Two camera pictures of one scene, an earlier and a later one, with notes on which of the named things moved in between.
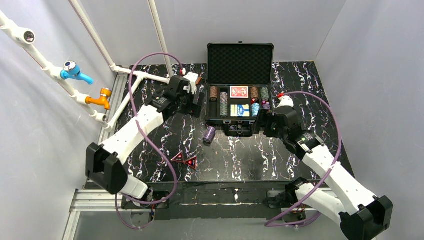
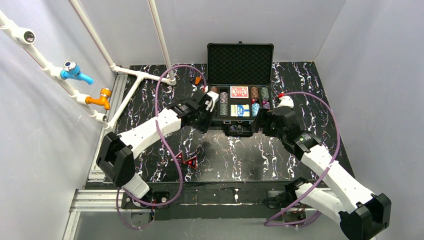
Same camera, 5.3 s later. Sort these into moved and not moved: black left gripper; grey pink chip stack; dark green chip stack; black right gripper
Moved: black left gripper
Not moved: black right gripper; dark green chip stack; grey pink chip stack
